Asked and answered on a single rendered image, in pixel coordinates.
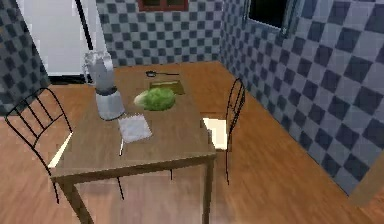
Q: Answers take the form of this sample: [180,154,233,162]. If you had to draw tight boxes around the white refrigerator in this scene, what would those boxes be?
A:
[15,0,108,84]

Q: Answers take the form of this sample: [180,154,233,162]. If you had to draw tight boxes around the olive flat rectangular board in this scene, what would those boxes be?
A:
[148,80,186,96]

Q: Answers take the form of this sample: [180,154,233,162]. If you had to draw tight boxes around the brown wooden table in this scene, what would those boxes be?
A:
[49,63,218,224]

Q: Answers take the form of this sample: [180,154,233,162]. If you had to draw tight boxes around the green lettuce head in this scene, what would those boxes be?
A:
[133,87,177,112]

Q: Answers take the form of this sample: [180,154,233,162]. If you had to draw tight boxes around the black small pan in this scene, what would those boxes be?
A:
[145,70,180,78]

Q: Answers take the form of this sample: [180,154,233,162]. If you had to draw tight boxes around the grey square cloth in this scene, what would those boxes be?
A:
[117,113,153,144]

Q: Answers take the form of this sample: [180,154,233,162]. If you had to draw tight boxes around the grey blender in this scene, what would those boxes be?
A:
[83,50,126,122]

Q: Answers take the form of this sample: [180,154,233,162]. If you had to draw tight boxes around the red framed picture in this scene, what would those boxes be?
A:
[137,0,190,13]

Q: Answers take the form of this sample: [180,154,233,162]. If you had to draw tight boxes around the dark window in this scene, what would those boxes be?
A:
[242,0,303,38]

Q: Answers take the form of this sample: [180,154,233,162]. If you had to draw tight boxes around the black wire chair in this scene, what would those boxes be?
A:
[169,77,247,186]
[4,87,126,205]

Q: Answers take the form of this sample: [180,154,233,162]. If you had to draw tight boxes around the black refrigerator handle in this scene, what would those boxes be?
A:
[74,0,94,52]

